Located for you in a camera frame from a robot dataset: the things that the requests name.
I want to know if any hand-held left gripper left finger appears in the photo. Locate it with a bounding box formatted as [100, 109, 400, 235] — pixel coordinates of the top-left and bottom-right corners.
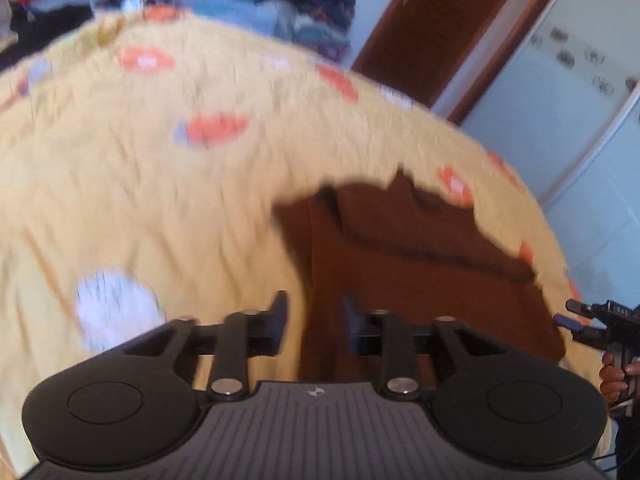
[120, 290, 291, 401]

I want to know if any blue quilted blanket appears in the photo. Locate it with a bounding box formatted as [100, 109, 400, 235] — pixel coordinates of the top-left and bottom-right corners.
[30, 0, 283, 37]

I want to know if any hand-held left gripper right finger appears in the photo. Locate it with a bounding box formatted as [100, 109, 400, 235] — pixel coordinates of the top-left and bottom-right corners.
[342, 292, 516, 401]

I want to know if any dark cloth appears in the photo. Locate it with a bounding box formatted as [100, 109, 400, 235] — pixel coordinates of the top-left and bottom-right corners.
[0, 2, 96, 71]

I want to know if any brown knit sweater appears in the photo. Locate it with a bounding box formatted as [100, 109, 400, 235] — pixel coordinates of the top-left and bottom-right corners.
[272, 167, 567, 386]

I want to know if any person's right hand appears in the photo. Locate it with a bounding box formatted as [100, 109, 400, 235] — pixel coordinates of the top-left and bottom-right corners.
[599, 351, 640, 405]

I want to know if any yellow printed bed sheet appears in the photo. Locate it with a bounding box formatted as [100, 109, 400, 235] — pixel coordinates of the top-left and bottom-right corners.
[0, 7, 617, 480]

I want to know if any brown wooden door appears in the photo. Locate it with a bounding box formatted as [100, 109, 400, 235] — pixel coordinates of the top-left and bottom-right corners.
[350, 0, 577, 126]

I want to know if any person's dark clothing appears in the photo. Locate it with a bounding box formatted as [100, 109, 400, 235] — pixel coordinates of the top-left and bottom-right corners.
[611, 402, 640, 480]

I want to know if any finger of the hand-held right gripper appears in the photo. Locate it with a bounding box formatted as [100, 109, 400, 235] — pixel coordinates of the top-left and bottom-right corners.
[552, 312, 610, 347]
[565, 298, 608, 319]

